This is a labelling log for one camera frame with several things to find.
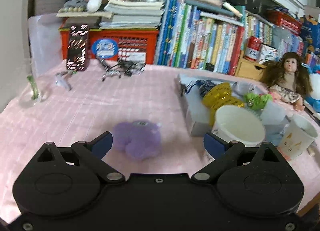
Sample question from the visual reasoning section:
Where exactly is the gold sequin bow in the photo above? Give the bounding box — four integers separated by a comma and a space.
202, 82, 245, 126

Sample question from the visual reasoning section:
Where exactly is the lime green scrunchie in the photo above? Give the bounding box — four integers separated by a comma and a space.
244, 92, 273, 110

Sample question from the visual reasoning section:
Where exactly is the large white paper cup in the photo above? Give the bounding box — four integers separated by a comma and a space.
212, 105, 266, 147

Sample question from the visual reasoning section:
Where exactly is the white cardboard box tray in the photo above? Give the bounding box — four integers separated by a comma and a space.
176, 73, 290, 146

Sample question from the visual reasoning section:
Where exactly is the purple fluffy plush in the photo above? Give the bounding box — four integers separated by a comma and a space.
112, 120, 162, 161

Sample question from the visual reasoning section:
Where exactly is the doodled white paper cup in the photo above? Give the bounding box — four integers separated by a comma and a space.
278, 115, 318, 161

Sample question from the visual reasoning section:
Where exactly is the grey metal clip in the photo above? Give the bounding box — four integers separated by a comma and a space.
55, 70, 75, 91

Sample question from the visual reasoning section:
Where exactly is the wooden drawer box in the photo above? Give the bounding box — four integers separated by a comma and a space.
234, 51, 266, 81

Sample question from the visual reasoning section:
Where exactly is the brown haired baby doll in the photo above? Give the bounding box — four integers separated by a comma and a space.
260, 52, 313, 111

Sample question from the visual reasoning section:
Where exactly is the blue white plush toy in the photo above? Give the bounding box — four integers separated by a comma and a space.
302, 63, 320, 113

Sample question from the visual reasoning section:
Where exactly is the round blue sticker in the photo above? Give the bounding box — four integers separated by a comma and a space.
91, 38, 119, 59

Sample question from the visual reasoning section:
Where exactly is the red Budweiser can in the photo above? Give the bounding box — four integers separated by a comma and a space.
244, 36, 261, 62

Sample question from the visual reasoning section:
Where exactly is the white pencil box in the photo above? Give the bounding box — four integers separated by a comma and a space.
257, 44, 278, 64

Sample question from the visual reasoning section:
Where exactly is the red plastic crate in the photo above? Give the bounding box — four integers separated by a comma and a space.
58, 27, 160, 65

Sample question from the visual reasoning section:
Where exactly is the row of upright books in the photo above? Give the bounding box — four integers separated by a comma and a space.
153, 0, 319, 75

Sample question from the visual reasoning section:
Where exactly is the red basket on books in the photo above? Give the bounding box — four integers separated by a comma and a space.
265, 10, 302, 35

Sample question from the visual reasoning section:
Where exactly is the stack of lying books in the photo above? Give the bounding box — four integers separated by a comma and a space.
56, 0, 164, 29

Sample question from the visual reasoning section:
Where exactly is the blue cardboard box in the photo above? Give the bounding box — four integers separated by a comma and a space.
300, 15, 320, 55

